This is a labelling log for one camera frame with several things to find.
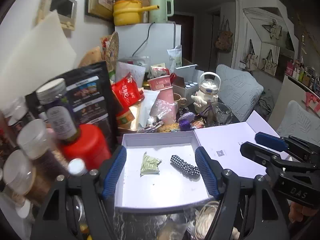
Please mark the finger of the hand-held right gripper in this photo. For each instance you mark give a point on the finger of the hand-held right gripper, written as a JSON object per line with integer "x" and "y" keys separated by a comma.
{"x": 255, "y": 153}
{"x": 271, "y": 141}

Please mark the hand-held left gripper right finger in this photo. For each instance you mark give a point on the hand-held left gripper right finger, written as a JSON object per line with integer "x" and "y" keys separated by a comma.
{"x": 206, "y": 172}

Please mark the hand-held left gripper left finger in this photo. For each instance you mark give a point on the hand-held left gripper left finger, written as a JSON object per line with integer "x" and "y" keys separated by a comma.
{"x": 115, "y": 172}

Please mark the black white checkered scrunchie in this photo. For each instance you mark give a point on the black white checkered scrunchie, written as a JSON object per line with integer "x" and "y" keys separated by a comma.
{"x": 182, "y": 165}

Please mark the pale green packet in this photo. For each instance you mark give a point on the pale green packet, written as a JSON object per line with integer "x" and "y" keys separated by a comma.
{"x": 150, "y": 166}

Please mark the cream scrunchie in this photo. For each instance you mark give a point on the cream scrunchie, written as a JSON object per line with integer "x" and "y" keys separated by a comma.
{"x": 205, "y": 217}

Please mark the lavender hinged gift box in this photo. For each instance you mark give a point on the lavender hinged gift box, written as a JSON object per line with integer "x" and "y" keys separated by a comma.
{"x": 160, "y": 192}

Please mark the grey leaf-pattern chair cushion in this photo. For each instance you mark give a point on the grey leaf-pattern chair cushion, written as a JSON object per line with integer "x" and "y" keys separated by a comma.
{"x": 297, "y": 122}
{"x": 237, "y": 87}

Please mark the white-capped blue tube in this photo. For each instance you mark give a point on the white-capped blue tube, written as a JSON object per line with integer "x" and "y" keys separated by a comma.
{"x": 77, "y": 167}

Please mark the red plastic canister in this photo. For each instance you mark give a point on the red plastic canister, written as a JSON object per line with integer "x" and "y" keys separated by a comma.
{"x": 87, "y": 145}

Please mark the clear drinking glass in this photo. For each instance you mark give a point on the clear drinking glass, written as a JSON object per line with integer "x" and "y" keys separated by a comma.
{"x": 222, "y": 113}

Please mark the gold foil pouch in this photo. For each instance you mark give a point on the gold foil pouch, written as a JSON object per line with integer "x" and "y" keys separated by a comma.
{"x": 133, "y": 117}

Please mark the pink cloth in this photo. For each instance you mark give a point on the pink cloth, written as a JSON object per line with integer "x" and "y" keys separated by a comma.
{"x": 312, "y": 100}

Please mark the lilac scrunchie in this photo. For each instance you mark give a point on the lilac scrunchie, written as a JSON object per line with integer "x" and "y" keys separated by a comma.
{"x": 187, "y": 116}

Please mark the row of shelf bottles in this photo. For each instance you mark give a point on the row of shelf bottles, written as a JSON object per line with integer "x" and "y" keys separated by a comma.
{"x": 302, "y": 73}

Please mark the white paper bag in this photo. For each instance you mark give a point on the white paper bag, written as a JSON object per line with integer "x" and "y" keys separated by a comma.
{"x": 147, "y": 105}

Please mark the dark bottle silver cap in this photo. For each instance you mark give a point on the dark bottle silver cap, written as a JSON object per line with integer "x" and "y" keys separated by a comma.
{"x": 60, "y": 120}

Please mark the cream tote bag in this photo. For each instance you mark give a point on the cream tote bag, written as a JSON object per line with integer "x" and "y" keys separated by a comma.
{"x": 268, "y": 65}
{"x": 251, "y": 60}

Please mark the beige ceramic mug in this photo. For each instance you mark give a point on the beige ceramic mug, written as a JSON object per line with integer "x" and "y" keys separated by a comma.
{"x": 178, "y": 100}

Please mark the black printed pouch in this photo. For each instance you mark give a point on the black printed pouch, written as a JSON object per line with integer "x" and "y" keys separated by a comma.
{"x": 92, "y": 97}

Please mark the white kettle-shaped bottle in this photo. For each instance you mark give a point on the white kettle-shaped bottle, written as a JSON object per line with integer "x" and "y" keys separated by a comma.
{"x": 207, "y": 90}

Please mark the red snack bag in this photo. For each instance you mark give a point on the red snack bag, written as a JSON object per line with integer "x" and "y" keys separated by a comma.
{"x": 126, "y": 91}

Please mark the clear jar white lid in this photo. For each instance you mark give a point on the clear jar white lid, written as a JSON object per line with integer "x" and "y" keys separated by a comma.
{"x": 35, "y": 140}
{"x": 17, "y": 170}

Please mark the white open carton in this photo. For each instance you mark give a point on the white open carton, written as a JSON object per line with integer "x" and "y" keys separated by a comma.
{"x": 187, "y": 76}

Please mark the pink red noodle cup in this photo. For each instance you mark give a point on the pink red noodle cup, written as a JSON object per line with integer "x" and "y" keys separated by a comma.
{"x": 160, "y": 83}

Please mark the star-shaped hanging bag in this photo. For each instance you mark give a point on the star-shaped hanging bag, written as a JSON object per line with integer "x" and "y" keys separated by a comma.
{"x": 273, "y": 31}

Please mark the brown hanging bag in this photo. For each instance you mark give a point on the brown hanging bag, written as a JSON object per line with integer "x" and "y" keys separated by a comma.
{"x": 224, "y": 41}

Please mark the green white pouch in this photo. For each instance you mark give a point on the green white pouch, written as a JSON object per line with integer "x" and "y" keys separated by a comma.
{"x": 175, "y": 58}

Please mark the woven straw fan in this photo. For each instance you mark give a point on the woven straw fan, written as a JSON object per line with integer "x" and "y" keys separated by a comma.
{"x": 112, "y": 50}

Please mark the white fridge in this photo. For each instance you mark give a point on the white fridge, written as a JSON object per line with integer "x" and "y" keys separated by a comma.
{"x": 160, "y": 40}

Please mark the white foam board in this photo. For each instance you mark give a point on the white foam board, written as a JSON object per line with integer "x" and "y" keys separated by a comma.
{"x": 37, "y": 50}

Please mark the yellow pot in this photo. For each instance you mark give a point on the yellow pot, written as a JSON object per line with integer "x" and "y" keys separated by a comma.
{"x": 126, "y": 13}

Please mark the pale green kettle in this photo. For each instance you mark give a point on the pale green kettle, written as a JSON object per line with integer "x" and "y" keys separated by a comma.
{"x": 158, "y": 10}

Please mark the beige wall intercom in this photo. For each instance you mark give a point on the beige wall intercom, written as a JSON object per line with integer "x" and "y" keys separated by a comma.
{"x": 62, "y": 5}

